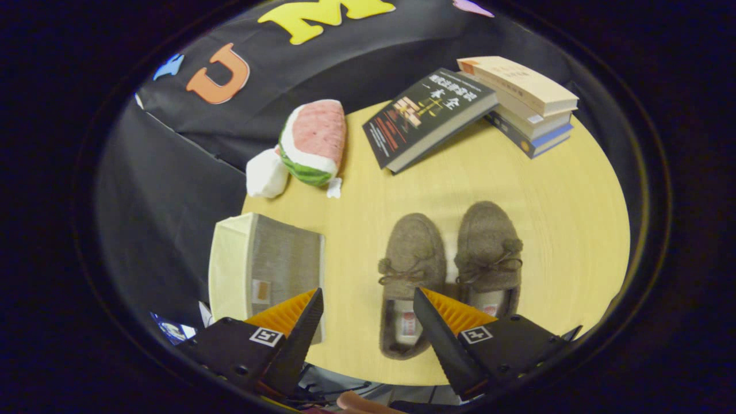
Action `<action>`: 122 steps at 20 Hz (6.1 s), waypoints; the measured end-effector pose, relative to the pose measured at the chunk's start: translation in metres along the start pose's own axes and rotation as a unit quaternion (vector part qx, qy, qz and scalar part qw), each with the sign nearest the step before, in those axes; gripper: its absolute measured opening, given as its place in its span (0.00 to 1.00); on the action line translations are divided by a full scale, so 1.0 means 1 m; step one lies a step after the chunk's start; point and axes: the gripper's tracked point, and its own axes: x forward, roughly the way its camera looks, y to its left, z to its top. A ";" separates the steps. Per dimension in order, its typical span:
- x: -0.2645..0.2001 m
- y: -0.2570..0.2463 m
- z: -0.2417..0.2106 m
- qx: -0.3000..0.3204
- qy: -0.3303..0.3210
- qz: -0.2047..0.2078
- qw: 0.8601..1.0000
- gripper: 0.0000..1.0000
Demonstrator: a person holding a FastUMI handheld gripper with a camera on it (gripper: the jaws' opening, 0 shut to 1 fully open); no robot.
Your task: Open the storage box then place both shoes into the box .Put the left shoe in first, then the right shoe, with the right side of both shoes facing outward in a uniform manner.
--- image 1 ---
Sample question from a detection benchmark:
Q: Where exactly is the brown fuzzy shoe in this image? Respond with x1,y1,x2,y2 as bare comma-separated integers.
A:
454,200,524,320
378,213,448,361

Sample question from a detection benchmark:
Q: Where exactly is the white plush toy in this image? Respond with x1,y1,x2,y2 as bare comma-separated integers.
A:
246,147,290,199

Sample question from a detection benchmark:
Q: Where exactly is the white cover book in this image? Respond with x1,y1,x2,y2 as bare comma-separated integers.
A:
486,92,573,140

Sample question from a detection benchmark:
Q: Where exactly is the beige cover book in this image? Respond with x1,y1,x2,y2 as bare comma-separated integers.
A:
457,56,580,117

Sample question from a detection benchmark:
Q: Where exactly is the black cover book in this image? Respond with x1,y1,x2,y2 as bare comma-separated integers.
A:
362,68,499,174

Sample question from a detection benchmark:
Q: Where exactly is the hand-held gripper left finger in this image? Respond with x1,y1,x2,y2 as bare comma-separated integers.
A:
174,287,324,398

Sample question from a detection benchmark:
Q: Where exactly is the blue lit screen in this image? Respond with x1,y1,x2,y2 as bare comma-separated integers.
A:
151,312,197,346

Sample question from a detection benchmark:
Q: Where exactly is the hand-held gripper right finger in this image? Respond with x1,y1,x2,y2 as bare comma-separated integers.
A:
413,287,583,401

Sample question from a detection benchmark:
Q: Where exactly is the blue cover book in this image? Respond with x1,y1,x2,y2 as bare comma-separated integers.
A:
486,110,574,160

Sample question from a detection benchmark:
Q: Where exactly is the cream fabric storage box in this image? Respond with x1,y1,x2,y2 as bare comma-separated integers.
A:
208,212,327,344

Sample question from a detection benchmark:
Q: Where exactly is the watermelon slice plush toy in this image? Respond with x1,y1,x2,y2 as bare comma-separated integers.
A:
278,99,347,199

